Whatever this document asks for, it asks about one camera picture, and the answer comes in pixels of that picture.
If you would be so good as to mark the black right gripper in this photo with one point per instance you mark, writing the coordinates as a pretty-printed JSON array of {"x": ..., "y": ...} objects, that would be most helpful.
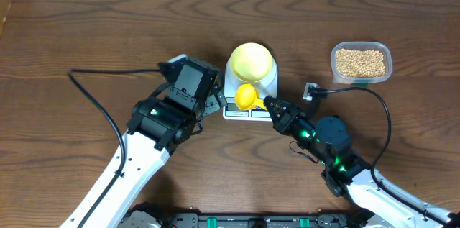
[{"x": 286, "y": 119}]

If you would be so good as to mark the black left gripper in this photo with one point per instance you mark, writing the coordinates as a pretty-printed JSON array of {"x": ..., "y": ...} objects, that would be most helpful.
[{"x": 215, "y": 93}]

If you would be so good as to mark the yellow measuring scoop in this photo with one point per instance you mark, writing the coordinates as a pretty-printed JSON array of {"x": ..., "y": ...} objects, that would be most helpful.
[{"x": 247, "y": 98}]

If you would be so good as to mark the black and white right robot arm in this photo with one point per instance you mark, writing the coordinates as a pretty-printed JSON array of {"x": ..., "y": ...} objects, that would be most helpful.
[{"x": 347, "y": 174}]

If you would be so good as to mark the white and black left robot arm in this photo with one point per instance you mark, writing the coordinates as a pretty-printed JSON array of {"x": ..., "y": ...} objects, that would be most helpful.
[{"x": 158, "y": 125}]

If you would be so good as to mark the white digital kitchen scale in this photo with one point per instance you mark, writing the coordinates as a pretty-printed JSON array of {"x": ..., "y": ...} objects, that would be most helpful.
[{"x": 266, "y": 87}]

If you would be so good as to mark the yellow bowl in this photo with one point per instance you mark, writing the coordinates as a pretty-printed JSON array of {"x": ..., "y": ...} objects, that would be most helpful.
[{"x": 251, "y": 62}]

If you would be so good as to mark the soybeans in container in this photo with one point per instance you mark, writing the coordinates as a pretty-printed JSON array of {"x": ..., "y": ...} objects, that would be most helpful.
[{"x": 360, "y": 63}]

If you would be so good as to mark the clear plastic container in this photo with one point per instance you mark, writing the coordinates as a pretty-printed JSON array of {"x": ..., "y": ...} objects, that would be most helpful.
[{"x": 361, "y": 45}]

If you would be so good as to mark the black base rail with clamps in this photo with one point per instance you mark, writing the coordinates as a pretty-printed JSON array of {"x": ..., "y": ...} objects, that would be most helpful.
[{"x": 196, "y": 220}]

